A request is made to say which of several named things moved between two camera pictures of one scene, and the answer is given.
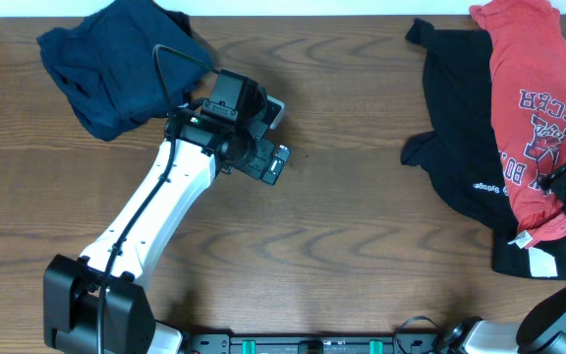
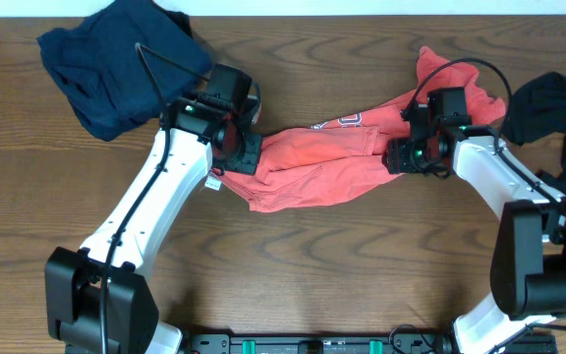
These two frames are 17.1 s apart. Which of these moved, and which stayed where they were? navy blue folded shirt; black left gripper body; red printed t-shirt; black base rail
Moved: red printed t-shirt
Stayed: navy blue folded shirt; black left gripper body; black base rail
